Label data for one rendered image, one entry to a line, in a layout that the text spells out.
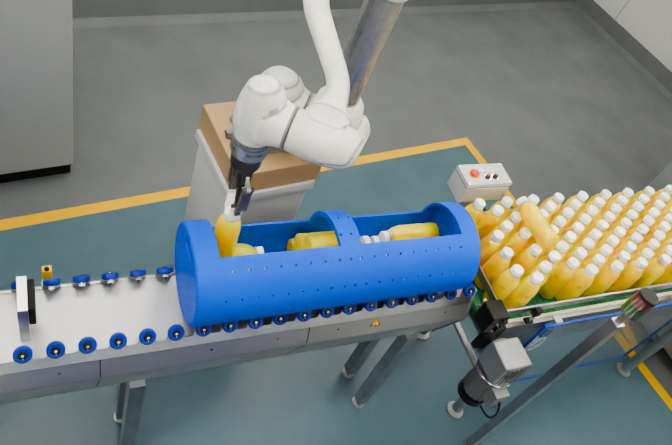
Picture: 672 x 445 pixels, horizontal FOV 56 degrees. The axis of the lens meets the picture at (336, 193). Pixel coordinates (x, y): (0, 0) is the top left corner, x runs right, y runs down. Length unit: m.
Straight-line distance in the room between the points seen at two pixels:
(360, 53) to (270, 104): 0.52
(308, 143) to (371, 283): 0.59
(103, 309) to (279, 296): 0.50
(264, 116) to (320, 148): 0.14
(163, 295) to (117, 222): 1.35
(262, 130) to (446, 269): 0.81
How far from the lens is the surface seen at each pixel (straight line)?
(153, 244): 3.16
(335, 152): 1.36
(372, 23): 1.75
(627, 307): 2.20
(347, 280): 1.77
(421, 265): 1.88
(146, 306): 1.89
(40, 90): 2.96
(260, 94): 1.34
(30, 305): 1.73
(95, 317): 1.87
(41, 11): 2.72
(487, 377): 2.34
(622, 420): 3.65
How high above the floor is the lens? 2.56
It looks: 45 degrees down
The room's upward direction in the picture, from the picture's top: 24 degrees clockwise
